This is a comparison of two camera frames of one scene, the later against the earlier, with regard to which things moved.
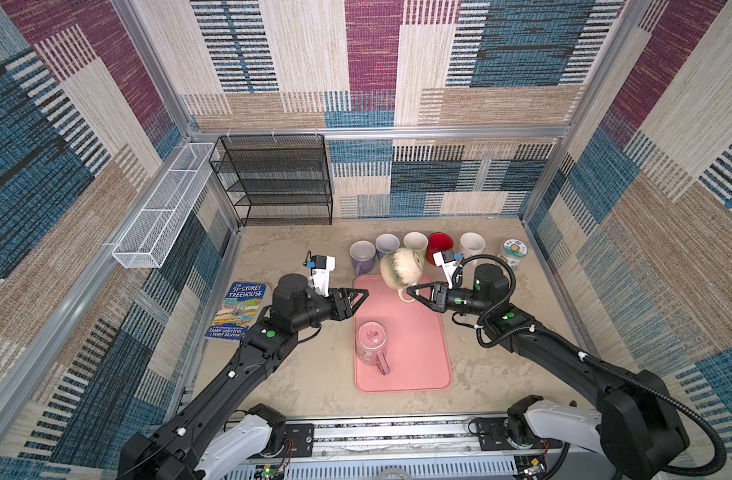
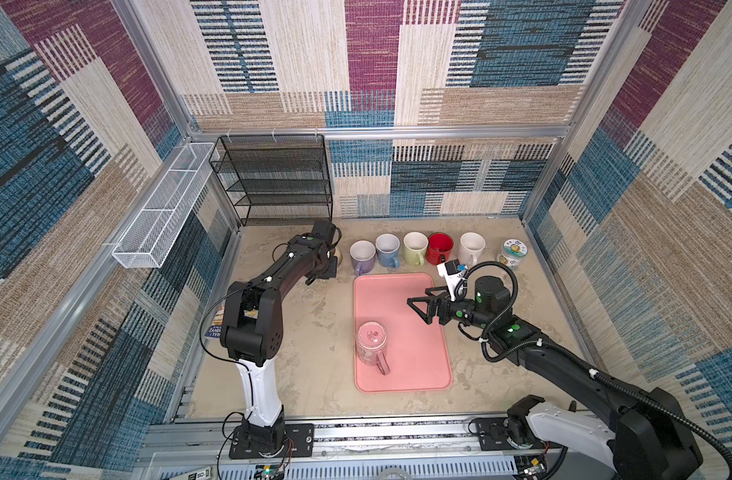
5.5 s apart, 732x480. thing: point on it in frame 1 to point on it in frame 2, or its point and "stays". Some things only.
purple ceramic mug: (362, 253) stays
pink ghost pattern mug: (371, 338) stays
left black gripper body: (337, 314) to (329, 269)
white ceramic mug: (472, 244) stays
